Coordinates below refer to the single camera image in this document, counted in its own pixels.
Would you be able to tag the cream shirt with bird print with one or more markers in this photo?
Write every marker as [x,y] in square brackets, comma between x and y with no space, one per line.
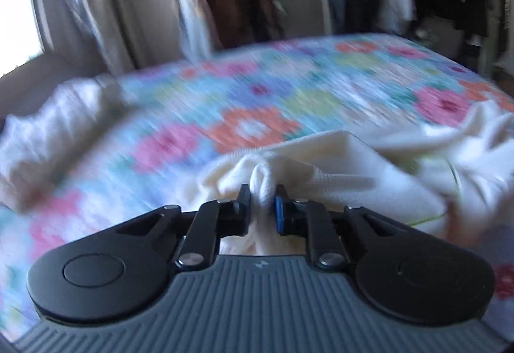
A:
[341,176]

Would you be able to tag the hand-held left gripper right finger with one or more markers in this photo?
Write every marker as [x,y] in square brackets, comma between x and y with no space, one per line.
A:
[280,213]

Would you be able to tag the white clothes rack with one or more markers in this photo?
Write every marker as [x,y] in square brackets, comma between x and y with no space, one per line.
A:
[188,15]

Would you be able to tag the floral patchwork quilt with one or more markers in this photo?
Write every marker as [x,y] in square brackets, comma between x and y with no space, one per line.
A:
[241,96]

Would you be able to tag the white crumpled cloth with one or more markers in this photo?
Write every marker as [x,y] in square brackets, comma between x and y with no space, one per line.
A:
[52,128]

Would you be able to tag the green pole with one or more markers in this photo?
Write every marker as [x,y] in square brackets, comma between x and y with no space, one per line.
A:
[489,36]

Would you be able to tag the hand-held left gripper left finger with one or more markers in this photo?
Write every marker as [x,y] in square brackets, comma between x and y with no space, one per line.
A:
[242,203]

